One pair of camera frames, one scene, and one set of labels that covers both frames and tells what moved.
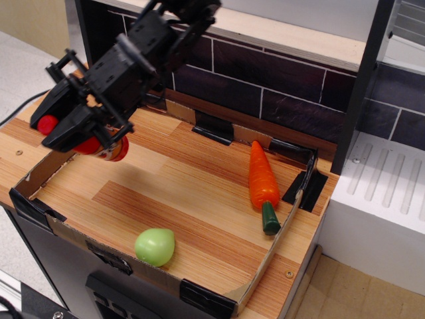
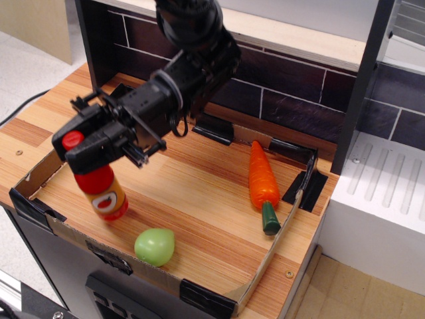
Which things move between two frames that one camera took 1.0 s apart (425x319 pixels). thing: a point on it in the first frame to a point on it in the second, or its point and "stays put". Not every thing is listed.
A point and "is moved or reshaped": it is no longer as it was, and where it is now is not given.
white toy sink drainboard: (375, 220) stays put
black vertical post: (369, 62) stays put
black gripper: (111, 89) to (147, 108)
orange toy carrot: (264, 189) stays put
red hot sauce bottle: (114, 151) is moved or reshaped
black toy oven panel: (126, 296) stays put
